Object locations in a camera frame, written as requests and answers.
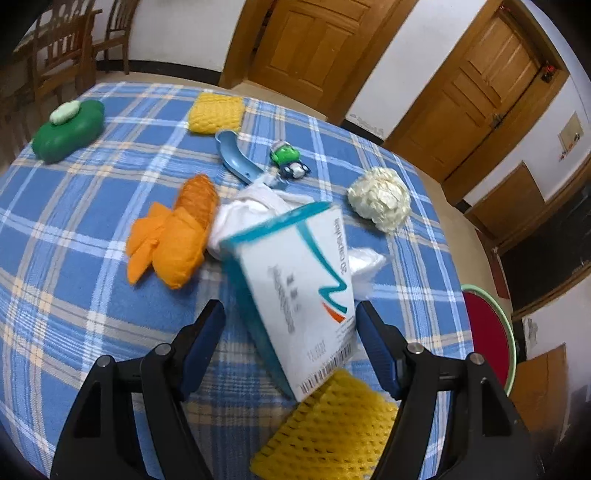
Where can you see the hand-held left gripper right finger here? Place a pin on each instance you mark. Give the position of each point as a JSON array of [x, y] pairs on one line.
[[374, 341]]

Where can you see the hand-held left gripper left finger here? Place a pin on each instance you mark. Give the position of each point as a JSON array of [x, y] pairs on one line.
[[205, 337]]

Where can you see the white teal medicine box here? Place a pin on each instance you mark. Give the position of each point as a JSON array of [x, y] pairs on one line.
[[295, 295]]

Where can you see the red round stool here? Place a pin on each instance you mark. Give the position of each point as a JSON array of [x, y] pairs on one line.
[[485, 332]]

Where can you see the white plastic bag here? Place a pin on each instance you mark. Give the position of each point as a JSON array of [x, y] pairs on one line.
[[240, 212]]

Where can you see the cream paper ball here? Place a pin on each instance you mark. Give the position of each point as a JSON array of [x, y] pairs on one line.
[[381, 198]]

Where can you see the small wooden cabinet door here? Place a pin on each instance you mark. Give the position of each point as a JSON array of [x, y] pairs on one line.
[[505, 203], [542, 392]]

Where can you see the blue plaid tablecloth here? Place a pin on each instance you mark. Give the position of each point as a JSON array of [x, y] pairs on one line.
[[69, 221]]

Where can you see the blue curved plastic piece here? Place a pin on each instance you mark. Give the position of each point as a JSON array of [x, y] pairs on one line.
[[233, 159]]

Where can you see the yellow thick foam net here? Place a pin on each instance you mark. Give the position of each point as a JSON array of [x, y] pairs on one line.
[[216, 113]]

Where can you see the green container with white lid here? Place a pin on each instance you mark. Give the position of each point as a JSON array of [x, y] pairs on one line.
[[69, 134]]

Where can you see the wooden panel door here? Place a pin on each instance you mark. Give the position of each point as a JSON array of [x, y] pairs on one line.
[[314, 46], [475, 92]]

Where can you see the wooden chair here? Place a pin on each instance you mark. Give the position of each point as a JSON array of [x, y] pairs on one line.
[[60, 41], [117, 32]]

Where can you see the beige wall plate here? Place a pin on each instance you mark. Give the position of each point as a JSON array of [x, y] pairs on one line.
[[571, 134]]

